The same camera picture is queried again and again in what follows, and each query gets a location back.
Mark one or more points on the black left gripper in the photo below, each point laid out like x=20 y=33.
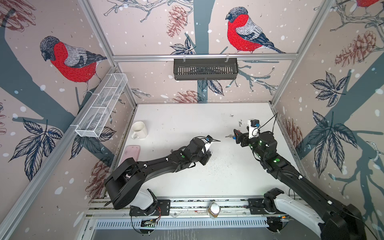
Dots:
x=207 y=156

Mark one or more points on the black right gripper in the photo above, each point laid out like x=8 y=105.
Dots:
x=241 y=136

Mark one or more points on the blue capped key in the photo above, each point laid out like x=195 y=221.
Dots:
x=230 y=136

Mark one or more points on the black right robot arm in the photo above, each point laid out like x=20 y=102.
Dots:
x=328 y=218

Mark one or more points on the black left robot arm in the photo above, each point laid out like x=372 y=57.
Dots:
x=124 y=184

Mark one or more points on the white ceramic mug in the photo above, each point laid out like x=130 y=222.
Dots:
x=139 y=130

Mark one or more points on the pink rectangular tray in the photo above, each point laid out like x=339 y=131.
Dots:
x=131 y=151

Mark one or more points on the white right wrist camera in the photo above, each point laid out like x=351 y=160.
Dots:
x=253 y=128

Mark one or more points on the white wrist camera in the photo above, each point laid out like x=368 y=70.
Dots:
x=208 y=140
x=253 y=128

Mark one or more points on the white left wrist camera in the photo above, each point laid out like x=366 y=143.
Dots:
x=208 y=140

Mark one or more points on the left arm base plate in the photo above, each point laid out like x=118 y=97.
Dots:
x=158 y=208

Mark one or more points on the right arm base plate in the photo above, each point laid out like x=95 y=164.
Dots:
x=256 y=207

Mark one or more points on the black slotted wall basket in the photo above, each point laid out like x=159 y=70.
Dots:
x=205 y=69

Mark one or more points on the white wire mesh basket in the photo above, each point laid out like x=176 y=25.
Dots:
x=99 y=112

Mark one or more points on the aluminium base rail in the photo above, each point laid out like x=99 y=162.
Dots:
x=189 y=207

